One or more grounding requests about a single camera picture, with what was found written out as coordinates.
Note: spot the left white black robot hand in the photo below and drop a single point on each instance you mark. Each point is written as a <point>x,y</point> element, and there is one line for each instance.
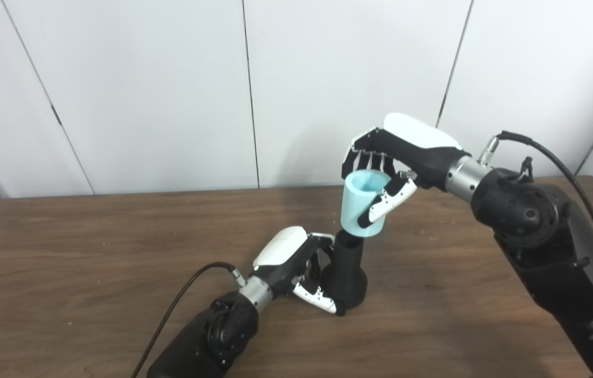
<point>281,257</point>

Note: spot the light blue cylinder cup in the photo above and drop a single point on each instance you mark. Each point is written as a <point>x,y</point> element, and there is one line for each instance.
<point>354,210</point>

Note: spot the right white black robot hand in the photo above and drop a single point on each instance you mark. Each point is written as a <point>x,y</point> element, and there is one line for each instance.
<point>417,147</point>

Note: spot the black nozzle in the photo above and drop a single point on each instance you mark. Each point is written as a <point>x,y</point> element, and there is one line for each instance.
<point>346,278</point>

